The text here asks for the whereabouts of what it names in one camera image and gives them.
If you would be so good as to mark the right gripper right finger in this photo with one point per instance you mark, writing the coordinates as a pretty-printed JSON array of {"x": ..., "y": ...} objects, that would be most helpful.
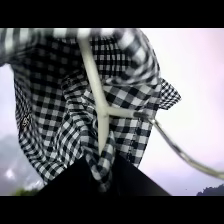
[{"x": 133, "y": 181}]

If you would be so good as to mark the checked shirt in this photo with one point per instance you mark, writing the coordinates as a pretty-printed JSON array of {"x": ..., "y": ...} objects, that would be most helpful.
[{"x": 86, "y": 100}]

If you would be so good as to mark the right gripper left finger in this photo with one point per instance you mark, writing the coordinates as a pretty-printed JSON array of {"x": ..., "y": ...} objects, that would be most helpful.
[{"x": 71, "y": 181}]

